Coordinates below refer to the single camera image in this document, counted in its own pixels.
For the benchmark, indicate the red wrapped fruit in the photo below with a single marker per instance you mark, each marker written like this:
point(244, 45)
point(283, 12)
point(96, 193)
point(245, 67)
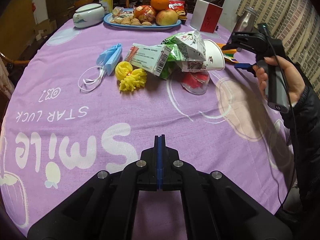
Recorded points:
point(145, 13)

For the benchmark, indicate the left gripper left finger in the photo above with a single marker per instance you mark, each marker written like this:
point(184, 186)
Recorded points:
point(105, 206)

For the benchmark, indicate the clear plastic cup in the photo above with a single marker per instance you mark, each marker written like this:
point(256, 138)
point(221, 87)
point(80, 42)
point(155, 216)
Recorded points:
point(196, 83)

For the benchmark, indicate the blue fruit plate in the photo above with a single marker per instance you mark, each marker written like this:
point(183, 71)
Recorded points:
point(153, 27)

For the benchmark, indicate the red white box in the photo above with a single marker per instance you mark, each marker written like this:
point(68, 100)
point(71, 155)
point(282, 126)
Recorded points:
point(205, 16)

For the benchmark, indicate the white paper cup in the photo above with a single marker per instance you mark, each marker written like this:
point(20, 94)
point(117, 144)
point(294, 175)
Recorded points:
point(214, 60)

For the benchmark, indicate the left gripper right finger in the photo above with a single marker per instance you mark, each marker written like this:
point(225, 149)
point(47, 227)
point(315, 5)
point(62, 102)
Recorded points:
point(214, 207)

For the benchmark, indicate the patterned curtain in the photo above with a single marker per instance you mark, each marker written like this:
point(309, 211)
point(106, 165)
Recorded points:
point(296, 23)

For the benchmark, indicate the steel water bottle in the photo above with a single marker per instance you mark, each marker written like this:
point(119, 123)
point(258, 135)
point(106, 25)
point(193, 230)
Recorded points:
point(246, 21)

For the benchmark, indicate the red snack packet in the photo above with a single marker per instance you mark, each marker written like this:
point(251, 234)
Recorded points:
point(179, 7)

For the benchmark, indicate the walnut pile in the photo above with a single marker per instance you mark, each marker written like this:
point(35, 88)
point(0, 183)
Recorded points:
point(127, 18)

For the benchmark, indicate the orange wrapper scraps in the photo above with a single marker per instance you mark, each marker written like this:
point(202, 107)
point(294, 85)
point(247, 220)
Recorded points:
point(228, 55)

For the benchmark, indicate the person right hand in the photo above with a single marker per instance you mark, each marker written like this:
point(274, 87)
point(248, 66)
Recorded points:
point(295, 82)

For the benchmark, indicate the blue face mask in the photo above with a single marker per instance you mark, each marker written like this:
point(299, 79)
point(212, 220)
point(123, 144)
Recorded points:
point(106, 62)

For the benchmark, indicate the white medicine box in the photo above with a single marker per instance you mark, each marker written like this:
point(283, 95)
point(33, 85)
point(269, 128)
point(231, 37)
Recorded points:
point(150, 58)

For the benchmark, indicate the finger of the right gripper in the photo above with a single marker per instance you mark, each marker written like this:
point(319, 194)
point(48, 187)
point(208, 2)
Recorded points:
point(238, 39)
point(245, 66)

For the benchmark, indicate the white ceramic lidded jar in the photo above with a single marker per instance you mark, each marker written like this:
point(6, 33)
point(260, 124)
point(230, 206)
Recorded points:
point(88, 15)

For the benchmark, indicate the orange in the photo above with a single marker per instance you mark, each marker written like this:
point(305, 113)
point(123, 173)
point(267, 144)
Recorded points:
point(159, 4)

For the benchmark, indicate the green white milk carton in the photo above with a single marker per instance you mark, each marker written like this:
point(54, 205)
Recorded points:
point(188, 53)

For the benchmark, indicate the yellow foam fruit net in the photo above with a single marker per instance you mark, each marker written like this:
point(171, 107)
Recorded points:
point(129, 78)

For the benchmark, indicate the purple smile tablecloth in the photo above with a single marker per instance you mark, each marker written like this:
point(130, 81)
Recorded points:
point(55, 137)

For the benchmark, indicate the apple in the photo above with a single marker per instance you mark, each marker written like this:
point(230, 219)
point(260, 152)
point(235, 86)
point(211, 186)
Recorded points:
point(166, 17)

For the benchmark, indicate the wooden armchair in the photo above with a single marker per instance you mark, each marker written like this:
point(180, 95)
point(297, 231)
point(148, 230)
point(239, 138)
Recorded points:
point(15, 68)

